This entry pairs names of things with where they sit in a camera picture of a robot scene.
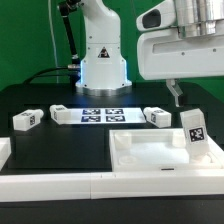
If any white front fence bar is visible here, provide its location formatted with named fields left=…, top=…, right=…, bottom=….
left=0, top=169, right=224, bottom=202

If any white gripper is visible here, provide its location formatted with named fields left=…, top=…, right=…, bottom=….
left=137, top=28, right=224, bottom=107

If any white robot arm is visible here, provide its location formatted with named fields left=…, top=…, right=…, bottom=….
left=77, top=0, right=224, bottom=106

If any white square tabletop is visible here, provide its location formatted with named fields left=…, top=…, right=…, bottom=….
left=109, top=128, right=224, bottom=172

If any white fence bar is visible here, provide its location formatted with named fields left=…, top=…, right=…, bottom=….
left=0, top=169, right=224, bottom=202
left=0, top=138, right=11, bottom=171

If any white left fence bar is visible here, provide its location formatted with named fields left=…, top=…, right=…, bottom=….
left=0, top=138, right=11, bottom=171

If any white hanging cable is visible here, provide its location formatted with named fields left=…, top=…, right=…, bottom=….
left=47, top=0, right=60, bottom=84

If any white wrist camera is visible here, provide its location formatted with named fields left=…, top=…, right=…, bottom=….
left=136, top=0, right=176, bottom=31

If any black cable on table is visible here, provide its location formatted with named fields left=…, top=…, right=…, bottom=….
left=22, top=66, right=80, bottom=84

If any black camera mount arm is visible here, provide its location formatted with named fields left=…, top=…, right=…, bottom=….
left=58, top=0, right=81, bottom=64

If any white sheet with fiducial markers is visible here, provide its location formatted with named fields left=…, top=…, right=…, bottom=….
left=64, top=108, right=146, bottom=124

